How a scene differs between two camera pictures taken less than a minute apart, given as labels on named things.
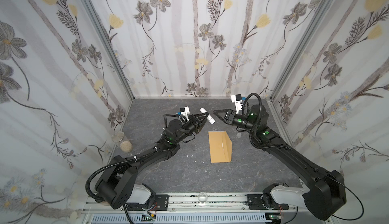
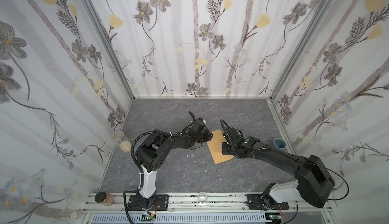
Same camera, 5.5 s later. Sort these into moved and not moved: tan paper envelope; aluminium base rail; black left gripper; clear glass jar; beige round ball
Moved: black left gripper
Not moved: aluminium base rail; clear glass jar; beige round ball; tan paper envelope
